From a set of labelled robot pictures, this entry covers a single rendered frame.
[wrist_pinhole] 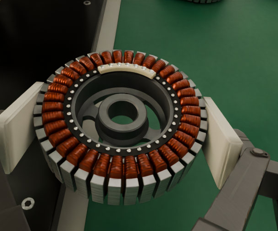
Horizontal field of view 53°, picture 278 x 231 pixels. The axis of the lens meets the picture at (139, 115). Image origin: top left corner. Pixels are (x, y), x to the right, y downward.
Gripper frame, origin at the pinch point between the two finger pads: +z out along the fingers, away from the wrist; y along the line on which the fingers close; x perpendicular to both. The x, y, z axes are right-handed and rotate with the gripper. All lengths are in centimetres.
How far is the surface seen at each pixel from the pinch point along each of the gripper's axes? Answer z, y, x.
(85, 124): 7.4, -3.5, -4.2
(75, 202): 0.8, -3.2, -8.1
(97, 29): 17.5, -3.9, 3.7
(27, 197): -0.9, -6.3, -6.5
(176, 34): 20.5, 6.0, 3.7
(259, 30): 22.8, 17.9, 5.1
